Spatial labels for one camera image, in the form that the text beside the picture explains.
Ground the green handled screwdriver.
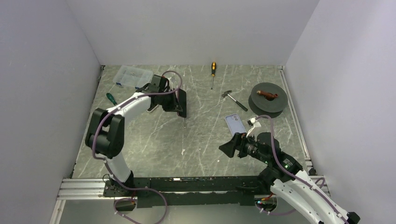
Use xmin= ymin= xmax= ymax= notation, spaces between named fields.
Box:
xmin=106 ymin=92 xmax=117 ymax=105

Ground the orange black screwdriver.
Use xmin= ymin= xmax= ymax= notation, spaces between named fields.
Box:
xmin=211 ymin=62 xmax=217 ymax=90

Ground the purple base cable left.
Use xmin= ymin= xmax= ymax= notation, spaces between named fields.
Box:
xmin=113 ymin=197 xmax=140 ymax=224

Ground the black filament spool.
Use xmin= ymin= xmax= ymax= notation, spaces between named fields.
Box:
xmin=248 ymin=82 xmax=288 ymax=118

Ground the purple phone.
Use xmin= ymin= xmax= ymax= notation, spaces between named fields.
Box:
xmin=179 ymin=89 xmax=187 ymax=118

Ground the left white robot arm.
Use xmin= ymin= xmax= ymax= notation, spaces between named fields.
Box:
xmin=85 ymin=75 xmax=187 ymax=196

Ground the clear plastic screw box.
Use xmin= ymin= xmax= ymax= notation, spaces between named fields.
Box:
xmin=113 ymin=65 xmax=154 ymax=88

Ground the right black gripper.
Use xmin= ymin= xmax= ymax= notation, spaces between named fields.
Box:
xmin=219 ymin=130 xmax=269 ymax=164

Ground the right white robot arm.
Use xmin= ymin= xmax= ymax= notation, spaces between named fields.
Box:
xmin=219 ymin=132 xmax=361 ymax=224

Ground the brown red tool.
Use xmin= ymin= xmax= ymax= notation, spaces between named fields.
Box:
xmin=256 ymin=90 xmax=278 ymax=101

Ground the black base frame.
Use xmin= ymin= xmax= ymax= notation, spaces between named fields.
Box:
xmin=103 ymin=176 xmax=270 ymax=208

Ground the small black handled hammer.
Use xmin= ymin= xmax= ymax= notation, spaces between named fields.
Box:
xmin=221 ymin=90 xmax=248 ymax=112

